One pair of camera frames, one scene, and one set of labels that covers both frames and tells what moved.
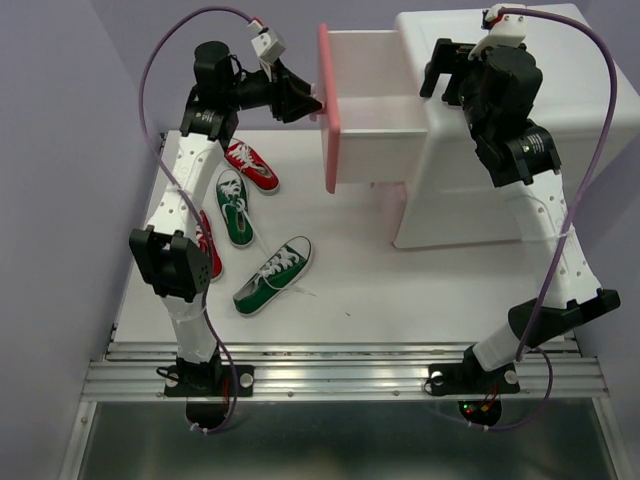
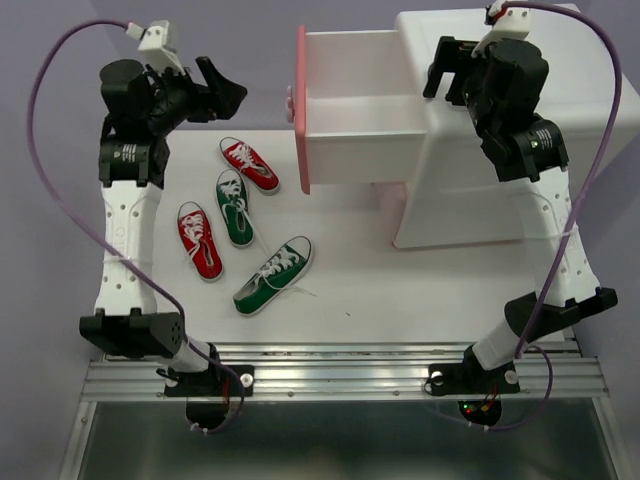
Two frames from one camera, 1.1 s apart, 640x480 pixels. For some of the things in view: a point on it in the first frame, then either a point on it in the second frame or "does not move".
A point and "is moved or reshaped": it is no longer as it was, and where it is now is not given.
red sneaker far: (252, 166) does not move
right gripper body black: (473, 109) does not move
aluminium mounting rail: (137, 370) does not move
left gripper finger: (292, 94) → (226, 97)
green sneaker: (231, 197) does not move
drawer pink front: (373, 119) is moved or reshaped
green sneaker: (279, 273) does not move
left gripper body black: (251, 90) → (178, 98)
